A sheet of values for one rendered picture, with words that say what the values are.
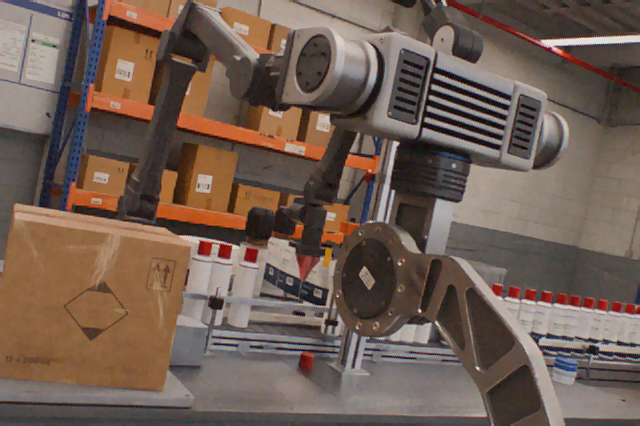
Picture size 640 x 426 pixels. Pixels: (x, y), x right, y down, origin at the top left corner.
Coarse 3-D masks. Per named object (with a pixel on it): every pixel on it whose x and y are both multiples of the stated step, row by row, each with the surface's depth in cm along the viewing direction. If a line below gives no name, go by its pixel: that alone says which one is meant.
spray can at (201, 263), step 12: (204, 240) 176; (204, 252) 175; (192, 264) 175; (204, 264) 174; (192, 276) 175; (204, 276) 175; (192, 288) 174; (204, 288) 175; (192, 300) 174; (204, 300) 176; (192, 312) 175
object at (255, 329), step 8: (216, 328) 177; (224, 328) 178; (232, 328) 180; (248, 328) 184; (256, 328) 186; (264, 328) 188; (272, 328) 190; (280, 328) 192; (288, 328) 195; (288, 336) 186; (296, 336) 188; (304, 336) 189; (312, 336) 191; (320, 336) 193; (400, 344) 205; (408, 344) 207; (416, 344) 209; (432, 344) 214; (440, 344) 217
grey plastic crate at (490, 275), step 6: (462, 258) 449; (474, 264) 441; (480, 264) 438; (486, 264) 434; (480, 270) 407; (486, 270) 411; (492, 270) 414; (498, 270) 418; (504, 270) 421; (480, 276) 409; (486, 276) 412; (492, 276) 415; (498, 276) 419; (486, 282) 413; (492, 282) 417; (498, 282) 420
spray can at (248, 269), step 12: (252, 252) 181; (240, 264) 181; (252, 264) 181; (240, 276) 181; (252, 276) 181; (240, 288) 180; (252, 288) 181; (240, 312) 181; (228, 324) 182; (240, 324) 181
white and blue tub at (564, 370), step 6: (558, 360) 222; (564, 360) 221; (570, 360) 223; (558, 366) 221; (564, 366) 220; (570, 366) 220; (576, 366) 221; (552, 372) 224; (558, 372) 221; (564, 372) 220; (570, 372) 220; (552, 378) 223; (558, 378) 221; (564, 378) 220; (570, 378) 220; (564, 384) 220; (570, 384) 220
